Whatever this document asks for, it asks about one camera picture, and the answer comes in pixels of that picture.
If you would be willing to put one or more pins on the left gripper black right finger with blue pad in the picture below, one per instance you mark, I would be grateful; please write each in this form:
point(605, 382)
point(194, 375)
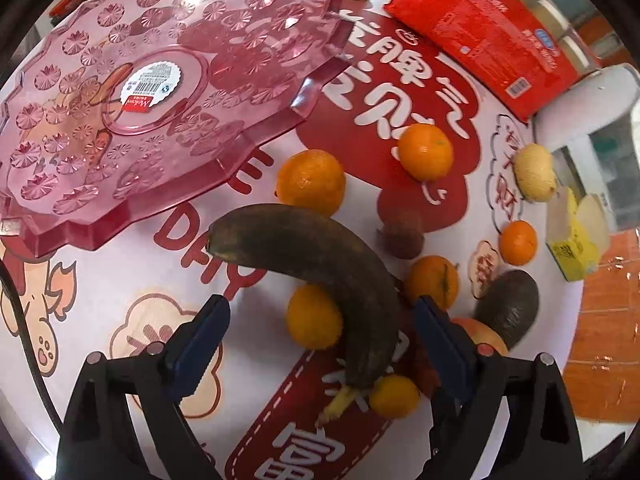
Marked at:
point(541, 440)

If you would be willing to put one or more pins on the large orange near tray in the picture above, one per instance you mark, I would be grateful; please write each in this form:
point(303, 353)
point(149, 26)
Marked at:
point(313, 180)

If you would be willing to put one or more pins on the printed white red table mat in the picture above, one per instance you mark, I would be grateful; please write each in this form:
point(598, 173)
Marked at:
point(254, 412)

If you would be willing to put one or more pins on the yellow tissue box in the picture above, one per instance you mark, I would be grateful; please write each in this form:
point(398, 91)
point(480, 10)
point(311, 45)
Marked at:
point(577, 233)

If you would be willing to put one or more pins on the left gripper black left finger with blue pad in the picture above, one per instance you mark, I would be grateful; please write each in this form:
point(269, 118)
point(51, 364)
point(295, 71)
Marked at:
point(98, 441)

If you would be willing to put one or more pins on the overripe dark banana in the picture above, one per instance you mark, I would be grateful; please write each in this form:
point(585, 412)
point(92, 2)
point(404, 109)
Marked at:
point(318, 250)

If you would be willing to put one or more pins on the red apple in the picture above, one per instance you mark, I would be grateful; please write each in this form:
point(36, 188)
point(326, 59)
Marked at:
point(482, 334)

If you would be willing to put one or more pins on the brown lychee fruit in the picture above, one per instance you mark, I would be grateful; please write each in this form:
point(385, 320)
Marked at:
point(402, 234)

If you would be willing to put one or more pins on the pink plastic fruit tray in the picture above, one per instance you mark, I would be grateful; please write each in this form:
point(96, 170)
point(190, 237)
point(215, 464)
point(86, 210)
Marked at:
point(131, 107)

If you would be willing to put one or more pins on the orange with dark scar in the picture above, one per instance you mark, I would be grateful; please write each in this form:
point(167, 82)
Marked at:
point(433, 276)

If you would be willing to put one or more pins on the small yellow-orange citrus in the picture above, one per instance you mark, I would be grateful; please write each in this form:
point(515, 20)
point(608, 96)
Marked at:
point(394, 397)

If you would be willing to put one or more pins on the dark green avocado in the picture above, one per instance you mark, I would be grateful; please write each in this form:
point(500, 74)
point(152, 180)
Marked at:
point(509, 306)

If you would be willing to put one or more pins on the small orange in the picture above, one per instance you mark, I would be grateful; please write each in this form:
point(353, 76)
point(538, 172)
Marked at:
point(518, 243)

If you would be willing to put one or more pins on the white appliance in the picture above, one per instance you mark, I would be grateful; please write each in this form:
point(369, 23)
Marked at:
point(592, 133)

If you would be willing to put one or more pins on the red paper cup package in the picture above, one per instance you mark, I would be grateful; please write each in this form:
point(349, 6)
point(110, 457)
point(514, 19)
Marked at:
point(525, 52)

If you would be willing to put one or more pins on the yellow pear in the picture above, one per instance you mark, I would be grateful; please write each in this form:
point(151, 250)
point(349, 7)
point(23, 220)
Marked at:
point(534, 173)

